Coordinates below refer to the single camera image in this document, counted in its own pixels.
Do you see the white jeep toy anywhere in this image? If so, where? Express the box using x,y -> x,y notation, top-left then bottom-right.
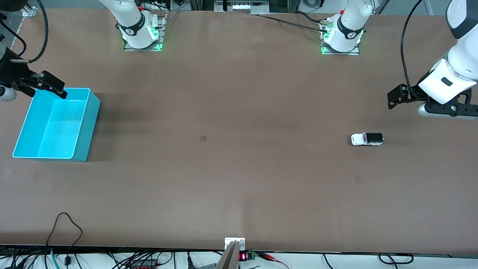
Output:
351,132 -> 385,147

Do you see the cyan plastic bin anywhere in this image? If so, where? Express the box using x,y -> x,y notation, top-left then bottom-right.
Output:
12,88 -> 101,163

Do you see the metal control box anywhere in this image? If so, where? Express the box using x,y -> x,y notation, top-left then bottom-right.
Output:
214,0 -> 270,15

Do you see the red clip lead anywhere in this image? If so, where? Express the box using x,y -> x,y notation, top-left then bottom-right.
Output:
257,253 -> 290,269

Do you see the grey aluminium bar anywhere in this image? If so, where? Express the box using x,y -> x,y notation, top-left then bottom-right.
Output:
215,241 -> 240,269

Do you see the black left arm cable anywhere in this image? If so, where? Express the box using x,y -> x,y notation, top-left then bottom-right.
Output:
401,0 -> 430,98

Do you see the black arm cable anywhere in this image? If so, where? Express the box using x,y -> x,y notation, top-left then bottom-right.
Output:
9,0 -> 49,64
401,0 -> 430,98

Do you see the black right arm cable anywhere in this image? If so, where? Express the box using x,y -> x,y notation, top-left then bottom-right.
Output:
9,0 -> 49,64

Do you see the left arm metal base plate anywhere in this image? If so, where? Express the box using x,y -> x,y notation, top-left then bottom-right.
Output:
320,18 -> 360,56

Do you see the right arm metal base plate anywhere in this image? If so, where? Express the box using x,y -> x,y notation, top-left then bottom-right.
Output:
124,11 -> 167,52

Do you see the short black table cable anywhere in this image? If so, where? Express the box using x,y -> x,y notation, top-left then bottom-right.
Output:
294,11 -> 324,24

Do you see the long black table cable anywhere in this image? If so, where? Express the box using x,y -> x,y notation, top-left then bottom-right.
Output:
258,14 -> 329,33

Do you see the black coiled cable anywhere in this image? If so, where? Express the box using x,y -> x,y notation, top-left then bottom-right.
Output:
378,253 -> 415,265

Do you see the black looped cable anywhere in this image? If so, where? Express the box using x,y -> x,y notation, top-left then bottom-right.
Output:
46,212 -> 83,266

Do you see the white mount plate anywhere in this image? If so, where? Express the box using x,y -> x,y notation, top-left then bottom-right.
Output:
224,238 -> 246,251

